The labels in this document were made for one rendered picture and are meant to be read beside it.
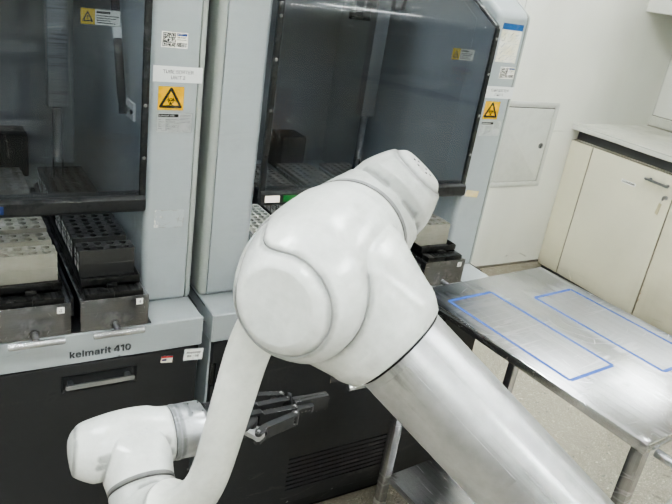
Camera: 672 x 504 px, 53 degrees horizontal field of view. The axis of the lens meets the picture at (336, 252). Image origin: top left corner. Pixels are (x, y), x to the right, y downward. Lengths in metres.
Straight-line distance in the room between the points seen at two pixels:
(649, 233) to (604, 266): 0.32
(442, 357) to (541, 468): 0.14
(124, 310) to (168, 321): 0.10
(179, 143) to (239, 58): 0.21
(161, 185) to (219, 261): 0.24
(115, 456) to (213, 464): 0.19
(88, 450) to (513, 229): 3.06
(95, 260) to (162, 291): 0.18
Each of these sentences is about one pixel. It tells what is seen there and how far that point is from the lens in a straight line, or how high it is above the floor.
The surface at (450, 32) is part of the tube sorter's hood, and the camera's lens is 1.70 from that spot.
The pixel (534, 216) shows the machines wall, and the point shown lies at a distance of 3.92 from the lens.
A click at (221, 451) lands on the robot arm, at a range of 0.95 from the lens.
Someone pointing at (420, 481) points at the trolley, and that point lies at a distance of 1.88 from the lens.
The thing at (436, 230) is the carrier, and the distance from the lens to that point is 1.86.
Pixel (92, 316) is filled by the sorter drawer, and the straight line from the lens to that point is 1.44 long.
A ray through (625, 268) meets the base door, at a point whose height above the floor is 0.30.
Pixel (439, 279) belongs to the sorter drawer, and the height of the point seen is 0.75.
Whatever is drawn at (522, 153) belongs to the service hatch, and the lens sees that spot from 3.66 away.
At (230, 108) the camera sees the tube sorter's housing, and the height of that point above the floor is 1.18.
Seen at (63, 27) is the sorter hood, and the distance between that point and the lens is 1.33.
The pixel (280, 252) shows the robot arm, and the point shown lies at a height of 1.25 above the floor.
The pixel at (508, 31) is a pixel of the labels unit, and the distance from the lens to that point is 1.84.
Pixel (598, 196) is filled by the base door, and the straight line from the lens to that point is 3.80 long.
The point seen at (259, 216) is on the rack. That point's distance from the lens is 1.76.
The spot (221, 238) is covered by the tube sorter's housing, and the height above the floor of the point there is 0.88.
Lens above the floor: 1.48
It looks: 23 degrees down
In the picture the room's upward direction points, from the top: 9 degrees clockwise
